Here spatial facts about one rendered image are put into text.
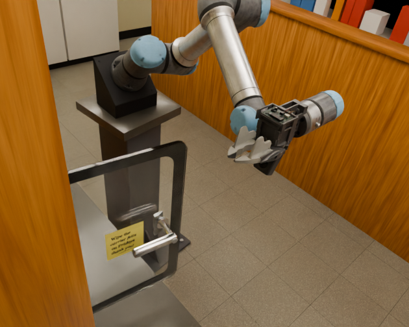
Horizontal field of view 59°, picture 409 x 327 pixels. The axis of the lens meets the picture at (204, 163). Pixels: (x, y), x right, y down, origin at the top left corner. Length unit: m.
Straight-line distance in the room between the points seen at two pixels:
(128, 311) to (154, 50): 0.88
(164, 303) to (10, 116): 0.65
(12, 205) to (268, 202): 2.24
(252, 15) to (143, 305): 0.84
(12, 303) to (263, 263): 1.79
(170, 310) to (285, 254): 1.48
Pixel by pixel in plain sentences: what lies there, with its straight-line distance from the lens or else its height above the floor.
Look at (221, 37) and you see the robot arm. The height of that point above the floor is 1.43.
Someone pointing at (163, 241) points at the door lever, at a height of 1.21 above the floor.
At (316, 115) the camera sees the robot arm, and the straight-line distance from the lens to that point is 0.86.
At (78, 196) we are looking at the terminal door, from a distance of 0.60.
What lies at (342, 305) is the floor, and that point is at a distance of 2.25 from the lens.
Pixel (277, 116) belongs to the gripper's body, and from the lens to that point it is 0.76.
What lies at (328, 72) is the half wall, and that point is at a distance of 2.37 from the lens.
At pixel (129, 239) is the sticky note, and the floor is 1.19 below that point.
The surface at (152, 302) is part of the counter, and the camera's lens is 0.94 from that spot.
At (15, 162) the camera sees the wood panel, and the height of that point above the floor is 1.49.
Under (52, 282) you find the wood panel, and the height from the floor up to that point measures 1.26.
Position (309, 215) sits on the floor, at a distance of 2.61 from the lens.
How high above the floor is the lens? 1.76
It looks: 39 degrees down
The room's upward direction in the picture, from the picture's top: 7 degrees clockwise
